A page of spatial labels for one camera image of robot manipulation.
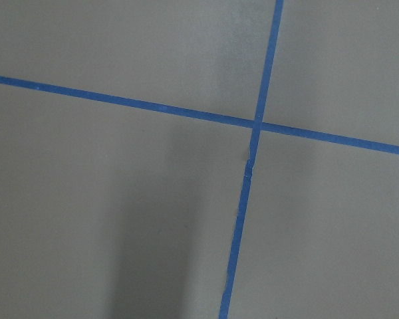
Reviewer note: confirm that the blue tape strip right lengthwise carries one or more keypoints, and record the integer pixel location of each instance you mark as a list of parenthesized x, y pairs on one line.
[(250, 163)]

